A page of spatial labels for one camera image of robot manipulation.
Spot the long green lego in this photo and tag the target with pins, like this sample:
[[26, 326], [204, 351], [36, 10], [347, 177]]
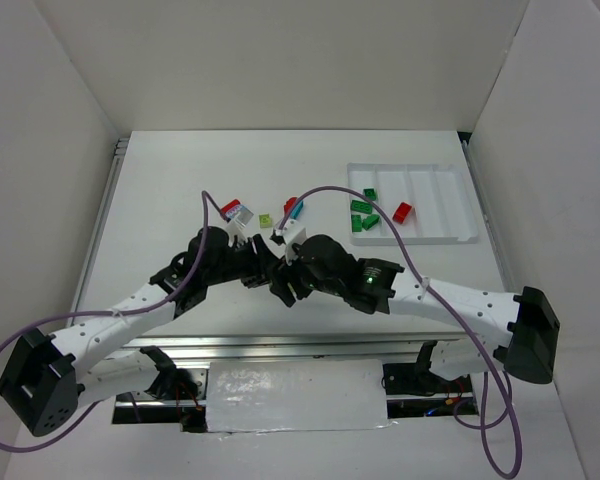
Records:
[[361, 207]]

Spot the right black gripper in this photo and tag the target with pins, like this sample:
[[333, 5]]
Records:
[[290, 275]]

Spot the light green small lego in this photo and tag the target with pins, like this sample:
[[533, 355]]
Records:
[[265, 221]]

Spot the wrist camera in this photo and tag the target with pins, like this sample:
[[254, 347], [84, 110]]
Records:
[[291, 236], [235, 228]]

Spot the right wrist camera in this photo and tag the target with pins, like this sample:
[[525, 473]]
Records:
[[291, 236]]

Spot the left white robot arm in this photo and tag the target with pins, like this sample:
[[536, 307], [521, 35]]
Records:
[[48, 377]]

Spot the red lego with blue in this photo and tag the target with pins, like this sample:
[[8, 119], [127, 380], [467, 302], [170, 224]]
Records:
[[232, 209]]

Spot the red and blue lego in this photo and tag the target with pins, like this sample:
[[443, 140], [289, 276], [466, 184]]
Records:
[[293, 207]]

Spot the white divided tray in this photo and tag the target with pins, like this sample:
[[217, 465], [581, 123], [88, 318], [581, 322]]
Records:
[[441, 210]]

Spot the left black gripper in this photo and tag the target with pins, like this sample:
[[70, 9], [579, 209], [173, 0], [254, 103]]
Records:
[[253, 257]]

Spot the red flower lego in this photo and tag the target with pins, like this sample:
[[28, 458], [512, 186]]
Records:
[[402, 213]]

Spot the aluminium rail frame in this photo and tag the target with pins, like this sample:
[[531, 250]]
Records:
[[152, 208]]

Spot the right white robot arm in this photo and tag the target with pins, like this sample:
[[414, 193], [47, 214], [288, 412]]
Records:
[[515, 333]]

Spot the small green square lego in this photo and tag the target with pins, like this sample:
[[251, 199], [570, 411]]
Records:
[[370, 194]]

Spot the white taped cover plate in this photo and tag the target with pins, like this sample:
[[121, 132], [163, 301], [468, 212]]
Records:
[[312, 395]]

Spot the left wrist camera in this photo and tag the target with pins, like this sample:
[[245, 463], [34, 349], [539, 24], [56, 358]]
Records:
[[235, 228]]

